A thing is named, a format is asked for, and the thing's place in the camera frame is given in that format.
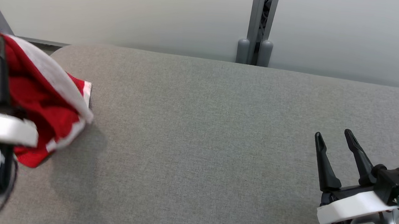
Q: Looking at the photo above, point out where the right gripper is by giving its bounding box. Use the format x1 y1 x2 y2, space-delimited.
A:
309 127 399 224

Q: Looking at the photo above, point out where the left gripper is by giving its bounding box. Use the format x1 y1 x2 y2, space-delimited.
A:
0 36 46 148

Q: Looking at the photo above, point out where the plain red garment white band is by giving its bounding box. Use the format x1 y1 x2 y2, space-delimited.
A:
0 32 99 172

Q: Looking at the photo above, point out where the grey partition post with feet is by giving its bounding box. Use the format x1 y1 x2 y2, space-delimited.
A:
235 0 281 68

